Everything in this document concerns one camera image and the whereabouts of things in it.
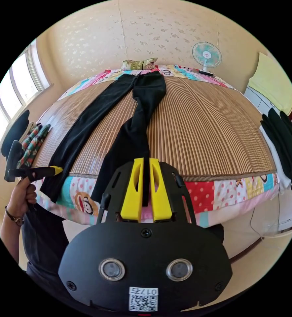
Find person's left forearm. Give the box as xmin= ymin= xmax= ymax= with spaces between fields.
xmin=1 ymin=206 xmax=25 ymax=264

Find bed with woven mat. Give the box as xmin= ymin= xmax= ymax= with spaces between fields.
xmin=32 ymin=63 xmax=281 ymax=229

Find green patterned pillow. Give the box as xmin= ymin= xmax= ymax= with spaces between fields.
xmin=121 ymin=57 xmax=159 ymax=73

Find white standing fan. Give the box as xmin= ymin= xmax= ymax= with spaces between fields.
xmin=191 ymin=41 xmax=223 ymax=76

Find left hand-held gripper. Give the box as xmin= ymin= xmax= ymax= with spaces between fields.
xmin=4 ymin=166 xmax=64 ymax=183

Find yellow cloth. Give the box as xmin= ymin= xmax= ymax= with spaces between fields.
xmin=248 ymin=52 xmax=292 ymax=117

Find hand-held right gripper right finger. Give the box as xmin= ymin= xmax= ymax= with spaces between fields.
xmin=150 ymin=158 xmax=173 ymax=222

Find white cable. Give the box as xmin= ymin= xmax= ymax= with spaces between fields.
xmin=249 ymin=207 xmax=281 ymax=240

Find person's left hand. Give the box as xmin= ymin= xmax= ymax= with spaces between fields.
xmin=6 ymin=178 xmax=37 ymax=219

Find window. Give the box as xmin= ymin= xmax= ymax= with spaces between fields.
xmin=0 ymin=44 xmax=50 ymax=189

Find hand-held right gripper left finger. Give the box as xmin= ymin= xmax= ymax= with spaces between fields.
xmin=120 ymin=158 xmax=145 ymax=221

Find white cupboard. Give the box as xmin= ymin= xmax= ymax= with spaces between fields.
xmin=243 ymin=85 xmax=292 ymax=231

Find black pants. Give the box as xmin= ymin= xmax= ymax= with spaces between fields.
xmin=40 ymin=70 xmax=167 ymax=207

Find pile of clothes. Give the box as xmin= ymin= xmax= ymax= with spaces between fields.
xmin=1 ymin=109 xmax=51 ymax=169
xmin=259 ymin=107 xmax=292 ymax=199

